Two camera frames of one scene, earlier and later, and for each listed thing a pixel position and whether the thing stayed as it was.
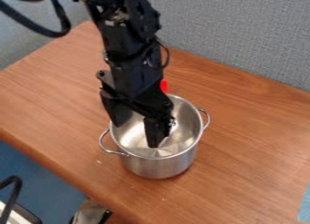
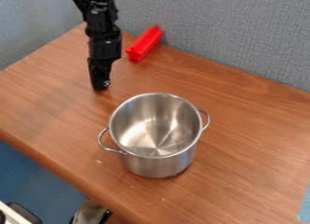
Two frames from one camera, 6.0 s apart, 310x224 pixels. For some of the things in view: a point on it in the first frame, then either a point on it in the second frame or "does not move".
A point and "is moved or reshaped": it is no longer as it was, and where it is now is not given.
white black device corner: [19, 214] does not move
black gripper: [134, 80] -> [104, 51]
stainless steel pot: [171, 160] does not move
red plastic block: [163, 85] is moved or reshaped
